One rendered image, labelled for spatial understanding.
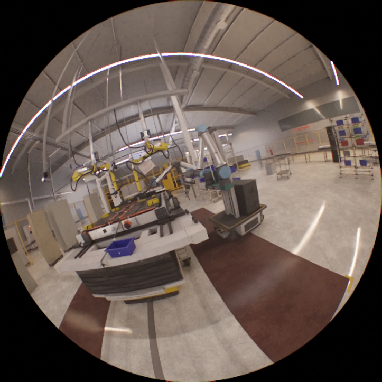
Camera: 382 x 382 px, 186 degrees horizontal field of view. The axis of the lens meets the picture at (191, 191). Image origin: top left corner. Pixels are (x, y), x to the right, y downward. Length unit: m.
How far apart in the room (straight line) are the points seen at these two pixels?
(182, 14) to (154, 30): 1.98
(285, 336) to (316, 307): 0.36
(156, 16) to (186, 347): 10.65
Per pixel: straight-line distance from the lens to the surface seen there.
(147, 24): 9.45
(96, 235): 1.53
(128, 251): 0.87
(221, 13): 7.39
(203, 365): 1.27
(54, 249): 5.59
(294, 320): 1.32
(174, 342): 1.35
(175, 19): 9.61
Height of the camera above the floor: 1.23
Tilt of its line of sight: 9 degrees down
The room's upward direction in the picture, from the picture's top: 17 degrees counter-clockwise
